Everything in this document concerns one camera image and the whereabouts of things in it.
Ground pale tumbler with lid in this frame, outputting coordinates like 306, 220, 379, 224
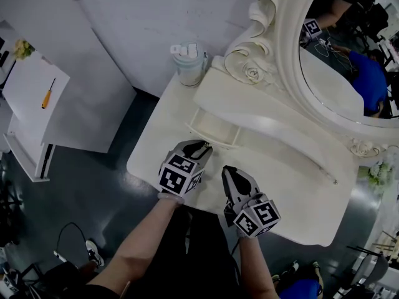
170, 41, 209, 88

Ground white side cabinet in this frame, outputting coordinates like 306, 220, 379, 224
2, 50, 71, 183

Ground person's left forearm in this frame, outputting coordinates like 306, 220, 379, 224
87, 192, 188, 292

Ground yellow handled screwdriver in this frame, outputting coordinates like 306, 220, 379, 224
41, 77, 57, 110

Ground yellow flower bunch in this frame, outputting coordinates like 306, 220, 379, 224
12, 39, 36, 60

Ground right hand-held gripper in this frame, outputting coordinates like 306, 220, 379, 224
221, 165, 282, 239

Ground black equipment frame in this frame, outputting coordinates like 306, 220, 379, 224
0, 260, 80, 299

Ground white flower bunch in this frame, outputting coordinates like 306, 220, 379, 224
358, 160, 394, 196

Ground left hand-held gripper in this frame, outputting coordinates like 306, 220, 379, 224
158, 140, 214, 198

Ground white dressing table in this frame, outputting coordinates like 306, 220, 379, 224
126, 54, 359, 249

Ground grey chair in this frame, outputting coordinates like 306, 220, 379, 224
330, 244, 399, 299

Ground oval mirror with ornate frame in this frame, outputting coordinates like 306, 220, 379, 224
223, 0, 399, 160

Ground black floor cable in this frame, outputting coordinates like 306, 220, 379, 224
53, 222, 89, 263

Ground person's right forearm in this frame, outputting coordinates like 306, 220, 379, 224
236, 227, 279, 299

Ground white dressing table drawer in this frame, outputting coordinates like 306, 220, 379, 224
186, 107, 241, 151

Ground person's black clothing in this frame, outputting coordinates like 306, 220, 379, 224
123, 206, 243, 299

